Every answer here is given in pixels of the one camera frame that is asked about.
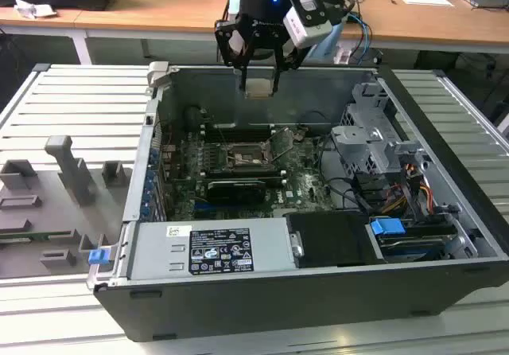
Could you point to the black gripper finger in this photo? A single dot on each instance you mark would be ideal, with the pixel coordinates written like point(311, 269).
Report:
point(287, 58)
point(232, 60)

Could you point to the small square silver CPU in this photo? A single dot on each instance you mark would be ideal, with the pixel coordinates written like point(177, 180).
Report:
point(258, 89)

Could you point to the black RAM slot bank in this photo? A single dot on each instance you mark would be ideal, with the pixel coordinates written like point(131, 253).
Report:
point(238, 172)
point(238, 134)

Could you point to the CPU socket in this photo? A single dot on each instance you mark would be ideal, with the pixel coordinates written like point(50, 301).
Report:
point(246, 158)

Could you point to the pale blue teach pendant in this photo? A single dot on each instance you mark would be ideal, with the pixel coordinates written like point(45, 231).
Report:
point(328, 42)

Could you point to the wooden desk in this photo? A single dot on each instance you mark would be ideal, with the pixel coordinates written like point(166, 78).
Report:
point(159, 8)

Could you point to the grey metal drive cage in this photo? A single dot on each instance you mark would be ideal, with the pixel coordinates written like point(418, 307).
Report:
point(370, 148)

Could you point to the green motherboard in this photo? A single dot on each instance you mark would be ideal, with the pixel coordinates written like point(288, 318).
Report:
point(306, 180)

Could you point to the black graphics card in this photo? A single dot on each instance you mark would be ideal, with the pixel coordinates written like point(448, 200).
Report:
point(234, 192)

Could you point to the white paper sheet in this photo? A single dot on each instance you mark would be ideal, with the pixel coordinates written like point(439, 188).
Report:
point(425, 1)

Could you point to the black plastic shroud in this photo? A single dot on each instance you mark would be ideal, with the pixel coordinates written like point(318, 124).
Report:
point(330, 239)

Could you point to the hard disk in blue carrier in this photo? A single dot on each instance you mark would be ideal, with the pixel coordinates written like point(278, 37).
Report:
point(385, 227)

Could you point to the grey power supply unit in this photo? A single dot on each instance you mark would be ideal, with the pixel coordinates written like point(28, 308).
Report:
point(159, 251)

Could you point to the crumpled white paper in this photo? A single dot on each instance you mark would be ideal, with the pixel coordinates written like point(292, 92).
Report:
point(33, 8)

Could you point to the grey flat laptop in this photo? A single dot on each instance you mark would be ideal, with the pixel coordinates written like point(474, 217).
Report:
point(487, 1)

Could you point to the blue plastic latch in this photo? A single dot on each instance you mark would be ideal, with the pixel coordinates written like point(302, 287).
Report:
point(99, 256)

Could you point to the grey parts rack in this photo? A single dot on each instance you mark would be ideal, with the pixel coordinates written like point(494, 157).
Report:
point(47, 211)

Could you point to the black open PC case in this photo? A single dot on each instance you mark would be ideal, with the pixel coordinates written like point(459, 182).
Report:
point(278, 311)

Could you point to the green RAM stick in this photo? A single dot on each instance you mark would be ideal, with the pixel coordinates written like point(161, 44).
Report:
point(32, 235)

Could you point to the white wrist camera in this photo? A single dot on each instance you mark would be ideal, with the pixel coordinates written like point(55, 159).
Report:
point(308, 28)

